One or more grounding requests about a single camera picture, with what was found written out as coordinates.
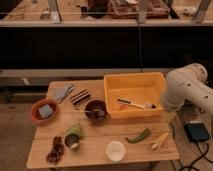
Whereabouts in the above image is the yellow plastic bin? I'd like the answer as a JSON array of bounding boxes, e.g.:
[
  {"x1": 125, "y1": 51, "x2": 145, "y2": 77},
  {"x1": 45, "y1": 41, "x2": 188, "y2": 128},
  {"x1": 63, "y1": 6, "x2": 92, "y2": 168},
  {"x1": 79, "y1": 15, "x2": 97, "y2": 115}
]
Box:
[{"x1": 104, "y1": 72, "x2": 166, "y2": 118}]

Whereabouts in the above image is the grey cloth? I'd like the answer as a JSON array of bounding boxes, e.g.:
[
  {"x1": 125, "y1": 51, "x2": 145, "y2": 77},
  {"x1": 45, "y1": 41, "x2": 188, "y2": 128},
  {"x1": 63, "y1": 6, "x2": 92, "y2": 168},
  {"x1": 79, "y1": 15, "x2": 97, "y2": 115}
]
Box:
[{"x1": 54, "y1": 84, "x2": 75, "y2": 103}]

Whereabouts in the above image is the orange bowl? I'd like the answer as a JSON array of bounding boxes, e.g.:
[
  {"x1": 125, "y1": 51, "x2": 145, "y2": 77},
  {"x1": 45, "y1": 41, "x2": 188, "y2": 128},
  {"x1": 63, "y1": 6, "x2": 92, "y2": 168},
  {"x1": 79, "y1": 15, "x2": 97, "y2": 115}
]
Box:
[{"x1": 31, "y1": 98, "x2": 58, "y2": 124}]

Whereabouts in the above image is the white cup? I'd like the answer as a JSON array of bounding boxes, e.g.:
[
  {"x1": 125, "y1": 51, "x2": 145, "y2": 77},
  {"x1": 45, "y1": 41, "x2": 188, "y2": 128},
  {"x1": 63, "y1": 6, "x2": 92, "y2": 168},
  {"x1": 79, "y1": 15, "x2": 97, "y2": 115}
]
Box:
[{"x1": 106, "y1": 141, "x2": 126, "y2": 162}]

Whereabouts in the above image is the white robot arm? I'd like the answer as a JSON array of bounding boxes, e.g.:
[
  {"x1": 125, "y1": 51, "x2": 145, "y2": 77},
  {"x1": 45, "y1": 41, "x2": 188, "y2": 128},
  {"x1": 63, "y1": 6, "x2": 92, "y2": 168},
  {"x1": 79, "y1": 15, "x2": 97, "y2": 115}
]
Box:
[{"x1": 160, "y1": 63, "x2": 213, "y2": 115}]

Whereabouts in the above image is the black cable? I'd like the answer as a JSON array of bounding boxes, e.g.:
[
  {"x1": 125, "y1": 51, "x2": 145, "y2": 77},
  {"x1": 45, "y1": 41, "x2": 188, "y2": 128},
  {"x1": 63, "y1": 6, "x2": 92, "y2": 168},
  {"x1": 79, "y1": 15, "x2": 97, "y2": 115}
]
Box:
[{"x1": 169, "y1": 121, "x2": 213, "y2": 171}]

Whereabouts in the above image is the yellow corn piece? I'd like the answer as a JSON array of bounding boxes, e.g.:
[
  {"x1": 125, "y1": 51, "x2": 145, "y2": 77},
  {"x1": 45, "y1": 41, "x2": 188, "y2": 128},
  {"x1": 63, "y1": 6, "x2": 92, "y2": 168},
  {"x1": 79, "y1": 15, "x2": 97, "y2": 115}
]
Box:
[{"x1": 151, "y1": 132, "x2": 168, "y2": 150}]

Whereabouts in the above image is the green cloth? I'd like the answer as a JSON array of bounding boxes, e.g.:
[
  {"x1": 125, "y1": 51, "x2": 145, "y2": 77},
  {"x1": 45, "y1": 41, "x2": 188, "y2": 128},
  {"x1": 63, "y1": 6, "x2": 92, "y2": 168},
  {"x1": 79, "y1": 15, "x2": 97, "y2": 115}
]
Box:
[{"x1": 66, "y1": 123, "x2": 83, "y2": 138}]

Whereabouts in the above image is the black power box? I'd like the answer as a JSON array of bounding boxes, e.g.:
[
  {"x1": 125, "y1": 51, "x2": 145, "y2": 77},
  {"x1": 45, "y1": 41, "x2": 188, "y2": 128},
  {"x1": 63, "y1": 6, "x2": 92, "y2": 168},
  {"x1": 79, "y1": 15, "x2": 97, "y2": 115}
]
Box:
[{"x1": 184, "y1": 123, "x2": 210, "y2": 142}]

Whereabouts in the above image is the black striped cloth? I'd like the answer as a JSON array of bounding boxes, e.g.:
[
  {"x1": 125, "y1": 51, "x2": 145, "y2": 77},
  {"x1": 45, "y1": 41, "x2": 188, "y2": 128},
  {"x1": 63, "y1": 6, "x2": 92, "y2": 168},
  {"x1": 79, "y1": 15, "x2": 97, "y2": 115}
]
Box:
[{"x1": 69, "y1": 90, "x2": 91, "y2": 106}]

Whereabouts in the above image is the blue sponge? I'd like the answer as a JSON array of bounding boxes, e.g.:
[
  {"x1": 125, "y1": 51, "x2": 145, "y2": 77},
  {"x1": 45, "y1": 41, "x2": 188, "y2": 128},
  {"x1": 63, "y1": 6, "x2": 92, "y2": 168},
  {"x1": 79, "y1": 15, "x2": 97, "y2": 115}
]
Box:
[{"x1": 38, "y1": 104, "x2": 53, "y2": 119}]

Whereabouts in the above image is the dark brown bowl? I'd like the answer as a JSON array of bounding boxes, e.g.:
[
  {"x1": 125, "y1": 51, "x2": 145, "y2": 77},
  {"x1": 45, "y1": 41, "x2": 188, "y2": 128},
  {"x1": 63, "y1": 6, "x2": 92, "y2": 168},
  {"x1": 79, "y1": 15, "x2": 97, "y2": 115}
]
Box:
[{"x1": 85, "y1": 100, "x2": 107, "y2": 121}]

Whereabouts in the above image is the dark grapes bunch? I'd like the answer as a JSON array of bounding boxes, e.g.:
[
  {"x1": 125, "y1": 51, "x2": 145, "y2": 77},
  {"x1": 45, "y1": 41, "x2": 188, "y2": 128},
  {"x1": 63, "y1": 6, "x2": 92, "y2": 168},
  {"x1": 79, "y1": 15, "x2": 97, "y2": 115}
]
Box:
[{"x1": 46, "y1": 136, "x2": 64, "y2": 164}]

